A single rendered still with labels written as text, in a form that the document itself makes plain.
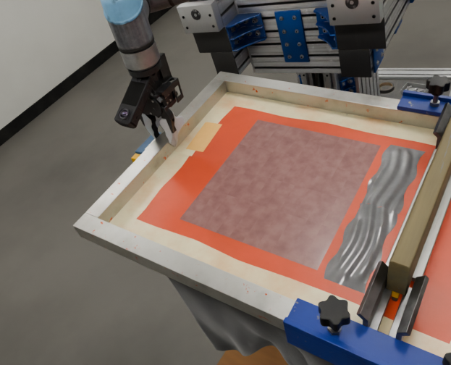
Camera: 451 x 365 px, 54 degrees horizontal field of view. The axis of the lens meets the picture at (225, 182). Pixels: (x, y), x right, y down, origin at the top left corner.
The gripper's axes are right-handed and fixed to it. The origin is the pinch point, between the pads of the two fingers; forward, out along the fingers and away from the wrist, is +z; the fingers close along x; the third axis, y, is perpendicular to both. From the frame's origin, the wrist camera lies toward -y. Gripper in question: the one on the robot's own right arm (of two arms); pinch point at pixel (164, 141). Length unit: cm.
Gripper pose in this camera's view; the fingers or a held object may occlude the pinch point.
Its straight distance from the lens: 106.7
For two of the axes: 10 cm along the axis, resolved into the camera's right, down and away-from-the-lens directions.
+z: 1.9, 6.9, 7.0
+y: 5.1, -6.7, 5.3
